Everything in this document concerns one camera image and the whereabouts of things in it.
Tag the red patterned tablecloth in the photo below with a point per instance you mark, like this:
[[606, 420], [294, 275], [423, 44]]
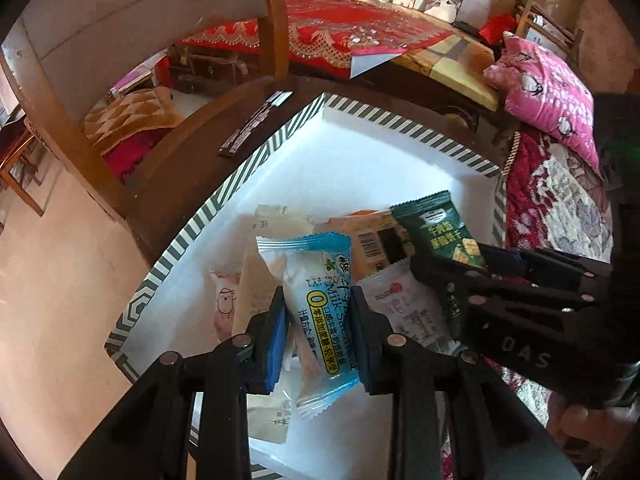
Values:
[[350, 25]]

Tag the torn beige snack packet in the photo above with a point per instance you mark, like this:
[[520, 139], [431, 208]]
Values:
[[280, 220]]

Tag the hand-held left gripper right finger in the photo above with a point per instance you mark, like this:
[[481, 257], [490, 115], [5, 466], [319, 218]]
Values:
[[362, 345]]

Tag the pink penguin pillow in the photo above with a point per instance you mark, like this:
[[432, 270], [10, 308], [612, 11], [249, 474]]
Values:
[[545, 90]]

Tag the red cloth bundle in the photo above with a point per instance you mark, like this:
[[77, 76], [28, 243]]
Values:
[[497, 27]]

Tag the dark wooden chair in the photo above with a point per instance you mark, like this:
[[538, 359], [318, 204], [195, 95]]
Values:
[[165, 200]]

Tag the large photo frame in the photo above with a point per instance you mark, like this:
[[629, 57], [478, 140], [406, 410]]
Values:
[[442, 5]]

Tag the floral fleece blanket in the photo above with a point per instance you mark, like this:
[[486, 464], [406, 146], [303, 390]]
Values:
[[560, 200]]

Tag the blue white snack packet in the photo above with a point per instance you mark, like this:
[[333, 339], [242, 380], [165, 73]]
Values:
[[320, 310]]

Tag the person's right hand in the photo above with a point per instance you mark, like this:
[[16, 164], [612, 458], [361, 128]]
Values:
[[580, 427]]

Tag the white red-dot snack packet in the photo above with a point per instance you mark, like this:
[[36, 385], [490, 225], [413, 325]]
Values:
[[405, 305]]

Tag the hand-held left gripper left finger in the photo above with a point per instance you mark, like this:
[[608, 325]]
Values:
[[275, 345]]

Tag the red cloth under cushion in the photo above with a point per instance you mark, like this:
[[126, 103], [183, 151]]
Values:
[[130, 160]]

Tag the green white striped box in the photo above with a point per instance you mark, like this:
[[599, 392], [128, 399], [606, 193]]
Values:
[[375, 160]]

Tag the plain beige snack packet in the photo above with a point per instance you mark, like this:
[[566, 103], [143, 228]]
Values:
[[270, 420], [255, 285]]

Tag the dark wooden chest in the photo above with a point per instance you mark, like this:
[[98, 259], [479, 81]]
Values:
[[210, 67]]

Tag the dark green snack packet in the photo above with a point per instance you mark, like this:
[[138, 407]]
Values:
[[440, 225]]

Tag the tan barcode snack packet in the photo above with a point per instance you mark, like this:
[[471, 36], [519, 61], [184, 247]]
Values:
[[370, 240]]

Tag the light wooden chair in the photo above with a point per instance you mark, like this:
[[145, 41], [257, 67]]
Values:
[[545, 17]]

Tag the pink box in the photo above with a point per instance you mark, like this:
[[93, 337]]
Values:
[[130, 82]]

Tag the yellow wooden table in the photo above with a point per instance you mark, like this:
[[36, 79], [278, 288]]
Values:
[[450, 60]]

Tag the pink sheep snack packet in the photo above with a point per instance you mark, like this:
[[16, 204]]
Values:
[[225, 305]]

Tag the black patterned strip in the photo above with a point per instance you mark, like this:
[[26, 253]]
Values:
[[255, 125]]

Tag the small wooden stool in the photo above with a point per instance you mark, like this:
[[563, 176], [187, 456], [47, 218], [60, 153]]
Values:
[[20, 165]]

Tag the brown diamond cushion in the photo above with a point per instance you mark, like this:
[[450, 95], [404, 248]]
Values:
[[130, 115]]

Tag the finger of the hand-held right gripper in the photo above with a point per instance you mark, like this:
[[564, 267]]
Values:
[[450, 277], [500, 260]]

